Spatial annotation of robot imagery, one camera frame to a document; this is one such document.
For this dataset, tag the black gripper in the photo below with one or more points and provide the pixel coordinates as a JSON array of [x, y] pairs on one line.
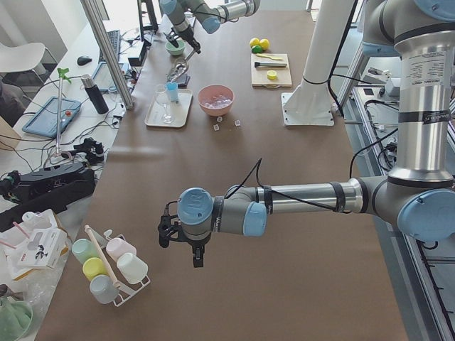
[[195, 244], [179, 38]]

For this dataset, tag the stainless steel ice scoop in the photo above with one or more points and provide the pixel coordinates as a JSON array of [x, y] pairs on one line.
[[180, 67]]

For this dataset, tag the pink bowl of ice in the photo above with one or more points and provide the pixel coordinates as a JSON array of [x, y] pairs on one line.
[[216, 100]]

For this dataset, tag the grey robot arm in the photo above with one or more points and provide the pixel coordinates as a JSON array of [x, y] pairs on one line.
[[210, 18], [416, 196]]

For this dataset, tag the light blue plastic cup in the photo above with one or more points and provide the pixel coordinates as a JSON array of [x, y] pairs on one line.
[[172, 91]]

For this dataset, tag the white rack cup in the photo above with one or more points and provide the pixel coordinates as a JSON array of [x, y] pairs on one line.
[[132, 267]]

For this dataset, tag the pink rack cup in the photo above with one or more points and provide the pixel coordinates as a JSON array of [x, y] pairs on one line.
[[117, 246]]

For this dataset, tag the grey blue rack cup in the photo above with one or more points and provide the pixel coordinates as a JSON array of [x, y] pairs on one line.
[[103, 289]]

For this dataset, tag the yellow rack cup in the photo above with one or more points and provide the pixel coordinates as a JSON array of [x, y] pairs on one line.
[[93, 267]]

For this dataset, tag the pale green rack cup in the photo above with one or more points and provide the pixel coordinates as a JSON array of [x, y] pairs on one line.
[[83, 249]]

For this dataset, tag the pale green bowl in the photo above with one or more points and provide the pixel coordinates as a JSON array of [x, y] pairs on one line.
[[175, 50]]

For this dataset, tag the grey folded cloth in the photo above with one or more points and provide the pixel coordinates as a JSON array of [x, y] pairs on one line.
[[183, 80]]

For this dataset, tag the clear wine glass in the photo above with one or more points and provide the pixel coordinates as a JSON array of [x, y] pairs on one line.
[[163, 101]]

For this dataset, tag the lower yellow lemon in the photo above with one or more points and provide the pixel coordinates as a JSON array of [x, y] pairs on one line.
[[254, 41]]

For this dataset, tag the yellow lemon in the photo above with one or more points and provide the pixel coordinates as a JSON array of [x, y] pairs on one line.
[[264, 43], [254, 41]]

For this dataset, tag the cream rabbit serving tray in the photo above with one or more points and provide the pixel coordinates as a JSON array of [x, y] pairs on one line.
[[179, 111]]

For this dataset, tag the green lime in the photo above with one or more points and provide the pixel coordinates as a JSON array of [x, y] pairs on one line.
[[256, 49]]

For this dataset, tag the yellow plastic knife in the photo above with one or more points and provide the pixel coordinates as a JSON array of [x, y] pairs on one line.
[[261, 55]]

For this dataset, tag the steel muddler black tip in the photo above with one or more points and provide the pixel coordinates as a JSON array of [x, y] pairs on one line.
[[258, 64]]

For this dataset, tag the upper yellow lemon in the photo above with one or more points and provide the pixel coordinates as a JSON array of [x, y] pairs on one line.
[[264, 43]]

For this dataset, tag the bamboo cutting board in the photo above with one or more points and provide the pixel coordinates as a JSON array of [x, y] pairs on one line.
[[259, 75]]

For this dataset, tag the half lemon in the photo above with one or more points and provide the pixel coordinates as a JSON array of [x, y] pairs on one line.
[[271, 74]]

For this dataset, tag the black water bottle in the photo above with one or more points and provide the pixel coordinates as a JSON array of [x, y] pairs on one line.
[[94, 94]]

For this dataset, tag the black computer mouse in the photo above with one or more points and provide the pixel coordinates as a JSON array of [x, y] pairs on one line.
[[83, 60]]

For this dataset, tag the white product box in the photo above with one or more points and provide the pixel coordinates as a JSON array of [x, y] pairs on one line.
[[43, 249]]

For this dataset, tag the black equipment bag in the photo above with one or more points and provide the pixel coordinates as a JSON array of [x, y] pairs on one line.
[[52, 188]]

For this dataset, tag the blue tablet teach pendant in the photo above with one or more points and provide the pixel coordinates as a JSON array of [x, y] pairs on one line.
[[44, 122]]

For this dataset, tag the white chair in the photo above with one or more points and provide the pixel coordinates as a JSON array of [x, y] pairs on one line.
[[23, 58]]

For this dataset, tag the white wire cup rack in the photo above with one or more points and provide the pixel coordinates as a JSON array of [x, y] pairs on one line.
[[126, 290]]

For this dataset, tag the aluminium frame post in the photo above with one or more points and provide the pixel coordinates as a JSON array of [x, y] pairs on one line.
[[94, 18]]

